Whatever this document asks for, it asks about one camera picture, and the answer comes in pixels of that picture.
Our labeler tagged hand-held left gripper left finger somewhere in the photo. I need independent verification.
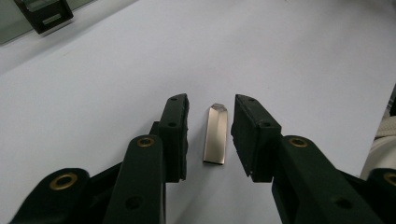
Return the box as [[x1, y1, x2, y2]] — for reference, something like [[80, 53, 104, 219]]
[[102, 92, 191, 224]]

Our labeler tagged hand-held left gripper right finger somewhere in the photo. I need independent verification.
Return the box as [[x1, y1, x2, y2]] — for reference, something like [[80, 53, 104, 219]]
[[230, 93, 385, 224]]

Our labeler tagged silver metal flash drive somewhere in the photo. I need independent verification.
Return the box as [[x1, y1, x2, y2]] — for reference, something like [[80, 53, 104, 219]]
[[202, 103, 229, 166]]

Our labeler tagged grey clear compartment box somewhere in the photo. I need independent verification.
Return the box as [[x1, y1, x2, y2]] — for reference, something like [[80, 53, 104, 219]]
[[0, 0, 96, 47]]

